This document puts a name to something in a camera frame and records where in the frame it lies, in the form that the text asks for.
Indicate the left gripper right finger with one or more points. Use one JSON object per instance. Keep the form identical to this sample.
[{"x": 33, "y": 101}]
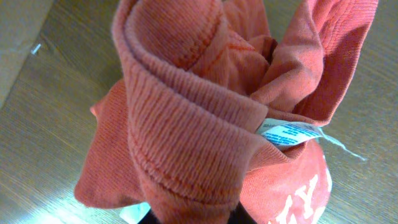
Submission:
[{"x": 240, "y": 216}]

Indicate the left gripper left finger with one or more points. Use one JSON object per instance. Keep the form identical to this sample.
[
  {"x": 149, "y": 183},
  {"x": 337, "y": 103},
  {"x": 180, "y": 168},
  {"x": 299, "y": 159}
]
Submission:
[{"x": 149, "y": 218}]

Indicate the red printed t-shirt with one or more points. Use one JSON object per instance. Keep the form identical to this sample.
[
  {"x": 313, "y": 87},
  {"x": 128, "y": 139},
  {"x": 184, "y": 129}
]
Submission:
[{"x": 191, "y": 128}]

